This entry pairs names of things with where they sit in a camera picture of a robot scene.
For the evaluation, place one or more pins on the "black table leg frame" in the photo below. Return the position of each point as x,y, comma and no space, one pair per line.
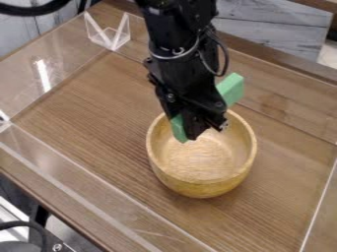
41,236

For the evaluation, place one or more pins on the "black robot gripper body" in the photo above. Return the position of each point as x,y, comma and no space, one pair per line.
184,76

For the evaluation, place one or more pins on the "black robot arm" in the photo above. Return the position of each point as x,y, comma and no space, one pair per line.
177,22

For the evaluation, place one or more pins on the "brown wooden bowl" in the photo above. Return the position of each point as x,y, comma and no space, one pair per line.
205,168

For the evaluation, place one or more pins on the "clear acrylic corner bracket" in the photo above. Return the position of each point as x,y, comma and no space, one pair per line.
110,38

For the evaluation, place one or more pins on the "green rectangular block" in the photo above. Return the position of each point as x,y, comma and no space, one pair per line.
231,89

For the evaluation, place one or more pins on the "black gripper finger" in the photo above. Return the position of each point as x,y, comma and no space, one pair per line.
217,121
194,124

